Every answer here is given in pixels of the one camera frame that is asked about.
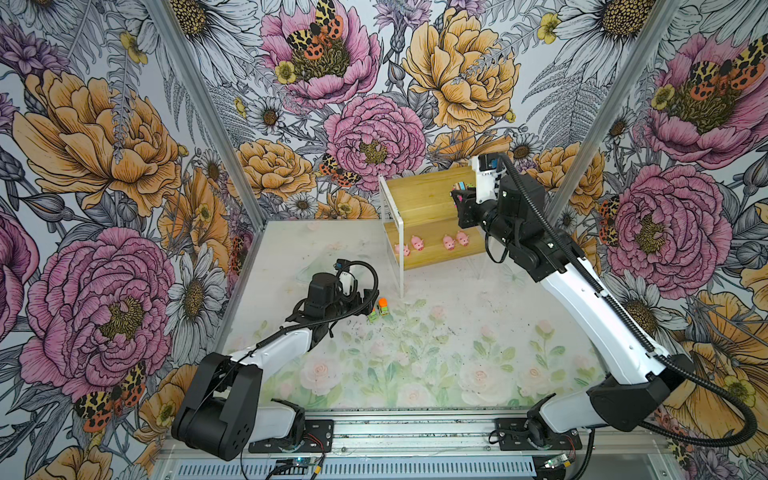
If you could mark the two-tier bamboo shelf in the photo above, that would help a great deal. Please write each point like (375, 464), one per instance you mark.
(422, 205)

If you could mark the aluminium front rail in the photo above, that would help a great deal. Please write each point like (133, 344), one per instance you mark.
(434, 433)

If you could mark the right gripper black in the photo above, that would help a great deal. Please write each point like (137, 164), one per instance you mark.
(465, 210)

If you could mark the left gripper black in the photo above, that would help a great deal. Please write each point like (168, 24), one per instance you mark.
(366, 302)

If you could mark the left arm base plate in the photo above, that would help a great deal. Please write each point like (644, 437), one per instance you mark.
(314, 436)

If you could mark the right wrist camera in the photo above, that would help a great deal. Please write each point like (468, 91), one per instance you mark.
(486, 168)

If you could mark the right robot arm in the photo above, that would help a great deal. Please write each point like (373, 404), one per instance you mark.
(640, 372)

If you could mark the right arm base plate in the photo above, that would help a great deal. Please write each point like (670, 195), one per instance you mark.
(523, 434)

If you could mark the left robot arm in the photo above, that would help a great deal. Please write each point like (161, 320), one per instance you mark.
(221, 413)

